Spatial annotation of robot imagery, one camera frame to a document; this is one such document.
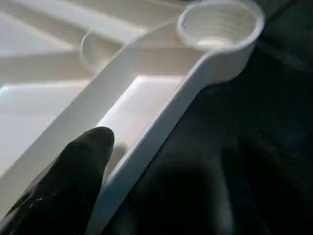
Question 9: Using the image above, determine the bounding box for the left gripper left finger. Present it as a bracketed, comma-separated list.
[0, 126, 116, 235]

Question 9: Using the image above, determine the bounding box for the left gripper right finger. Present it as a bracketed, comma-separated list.
[139, 140, 304, 235]

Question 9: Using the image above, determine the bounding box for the white plastic table top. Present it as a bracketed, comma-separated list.
[0, 0, 266, 235]

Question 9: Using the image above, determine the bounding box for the black mat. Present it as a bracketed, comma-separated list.
[98, 0, 313, 235]

